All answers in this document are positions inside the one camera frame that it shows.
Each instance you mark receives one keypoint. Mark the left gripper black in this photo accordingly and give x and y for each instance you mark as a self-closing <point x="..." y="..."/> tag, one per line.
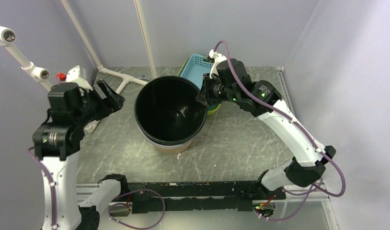
<point x="114" y="102"/>

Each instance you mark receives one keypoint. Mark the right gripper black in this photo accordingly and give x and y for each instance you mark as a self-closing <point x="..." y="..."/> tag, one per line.
<point x="204" y="96"/>

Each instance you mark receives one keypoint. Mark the black plastic bucket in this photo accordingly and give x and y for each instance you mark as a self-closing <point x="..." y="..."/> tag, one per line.
<point x="167" y="112"/>

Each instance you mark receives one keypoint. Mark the grey plastic bucket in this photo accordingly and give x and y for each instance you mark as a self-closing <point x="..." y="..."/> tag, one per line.
<point x="169" y="144"/>

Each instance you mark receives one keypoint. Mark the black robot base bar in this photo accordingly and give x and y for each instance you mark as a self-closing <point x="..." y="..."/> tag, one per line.
<point x="146" y="197"/>

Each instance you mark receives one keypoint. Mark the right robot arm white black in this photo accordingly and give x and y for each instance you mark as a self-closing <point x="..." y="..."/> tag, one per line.
<point x="229" y="81"/>

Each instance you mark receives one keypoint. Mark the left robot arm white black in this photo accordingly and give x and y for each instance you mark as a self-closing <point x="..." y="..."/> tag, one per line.
<point x="56" y="151"/>

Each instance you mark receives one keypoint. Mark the green plastic basket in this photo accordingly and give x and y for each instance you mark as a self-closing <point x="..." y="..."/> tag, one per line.
<point x="211" y="109"/>

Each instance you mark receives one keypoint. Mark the light blue plastic basket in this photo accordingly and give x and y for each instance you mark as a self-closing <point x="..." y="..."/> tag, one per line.
<point x="194" y="69"/>

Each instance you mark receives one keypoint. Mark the orange plastic bucket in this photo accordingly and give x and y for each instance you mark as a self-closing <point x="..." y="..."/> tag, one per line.
<point x="175" y="149"/>

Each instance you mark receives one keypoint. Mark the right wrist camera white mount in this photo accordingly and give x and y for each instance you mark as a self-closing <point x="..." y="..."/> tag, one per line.
<point x="216" y="58"/>

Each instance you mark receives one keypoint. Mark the aluminium rail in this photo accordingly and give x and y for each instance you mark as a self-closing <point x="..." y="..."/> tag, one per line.
<point x="237" y="189"/>

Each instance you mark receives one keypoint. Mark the white pvc pipe frame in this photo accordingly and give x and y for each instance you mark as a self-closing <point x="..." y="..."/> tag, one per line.
<point x="38" y="38"/>

